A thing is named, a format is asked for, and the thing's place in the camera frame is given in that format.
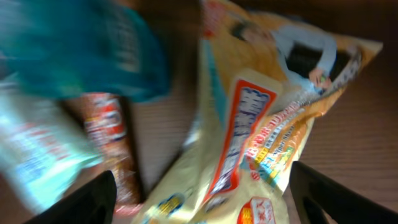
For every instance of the light blue tissue pack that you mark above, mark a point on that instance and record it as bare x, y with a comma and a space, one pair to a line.
42, 149

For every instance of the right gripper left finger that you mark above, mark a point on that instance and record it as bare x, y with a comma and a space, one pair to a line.
93, 203

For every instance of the blue mouthwash bottle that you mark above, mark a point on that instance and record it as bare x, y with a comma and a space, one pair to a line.
65, 48

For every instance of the red chocolate bar wrapper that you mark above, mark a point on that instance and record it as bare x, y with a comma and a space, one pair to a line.
107, 127

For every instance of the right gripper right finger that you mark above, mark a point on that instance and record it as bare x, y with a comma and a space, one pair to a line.
315, 195

